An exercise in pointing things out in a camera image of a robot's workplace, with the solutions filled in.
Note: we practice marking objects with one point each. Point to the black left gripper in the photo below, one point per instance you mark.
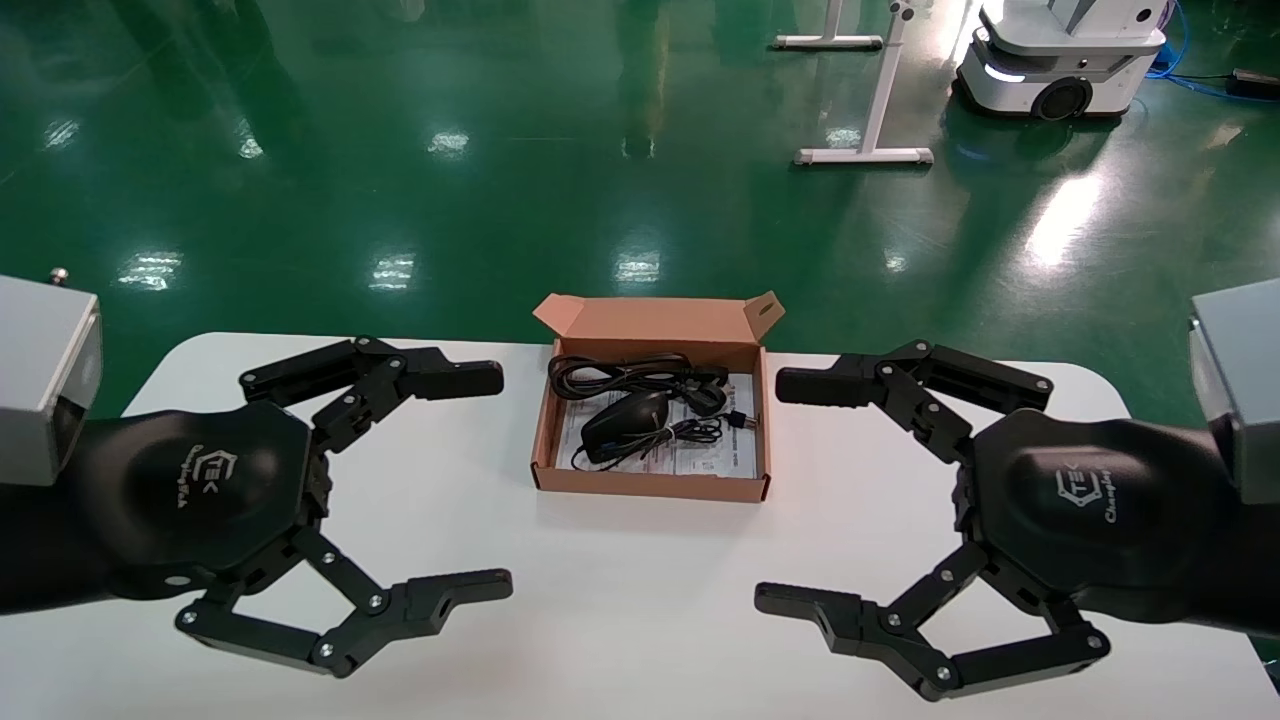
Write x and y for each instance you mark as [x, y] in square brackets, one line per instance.
[180, 500]

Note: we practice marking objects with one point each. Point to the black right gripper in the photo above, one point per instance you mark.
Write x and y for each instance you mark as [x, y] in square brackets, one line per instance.
[1100, 510]

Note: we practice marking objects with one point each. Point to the open brown cardboard box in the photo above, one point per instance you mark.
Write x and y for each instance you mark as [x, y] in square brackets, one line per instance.
[650, 485]

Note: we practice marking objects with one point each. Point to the printed white paper sheet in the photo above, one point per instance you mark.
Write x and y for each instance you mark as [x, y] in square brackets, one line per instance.
[715, 460]

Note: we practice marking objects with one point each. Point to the white T-shaped desk leg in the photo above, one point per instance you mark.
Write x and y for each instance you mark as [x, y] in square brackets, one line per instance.
[865, 155]

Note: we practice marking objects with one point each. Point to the white desk leg foot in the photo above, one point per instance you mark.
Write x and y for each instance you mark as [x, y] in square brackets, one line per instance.
[830, 41]

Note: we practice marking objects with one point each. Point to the white wheeled mobile robot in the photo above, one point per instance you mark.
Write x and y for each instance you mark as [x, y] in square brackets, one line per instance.
[1100, 45]

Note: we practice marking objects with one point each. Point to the black power adapter brick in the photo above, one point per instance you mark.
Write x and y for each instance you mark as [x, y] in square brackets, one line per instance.
[1258, 83]

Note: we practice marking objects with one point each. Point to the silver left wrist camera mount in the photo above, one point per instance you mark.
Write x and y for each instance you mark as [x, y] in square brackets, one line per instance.
[40, 380]

